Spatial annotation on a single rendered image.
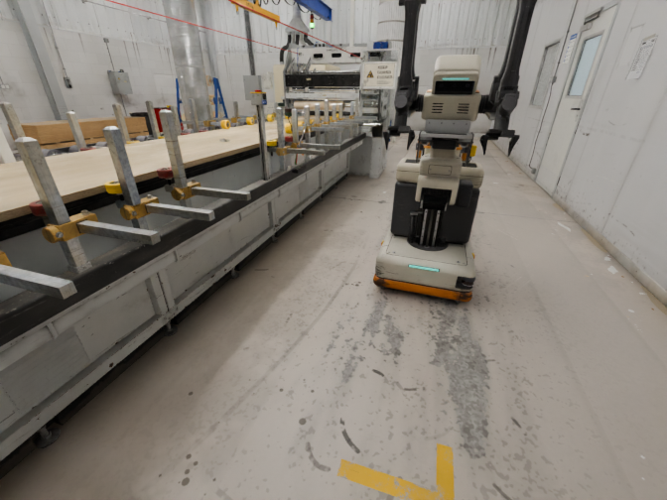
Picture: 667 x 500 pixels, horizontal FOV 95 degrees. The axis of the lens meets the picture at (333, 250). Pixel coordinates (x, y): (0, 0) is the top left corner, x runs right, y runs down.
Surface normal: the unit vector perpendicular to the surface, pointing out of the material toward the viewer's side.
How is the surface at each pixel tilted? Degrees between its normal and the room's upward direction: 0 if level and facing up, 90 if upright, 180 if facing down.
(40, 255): 90
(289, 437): 0
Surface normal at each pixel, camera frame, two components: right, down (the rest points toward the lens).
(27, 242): 0.95, 0.15
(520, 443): 0.00, -0.89
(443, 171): -0.31, 0.55
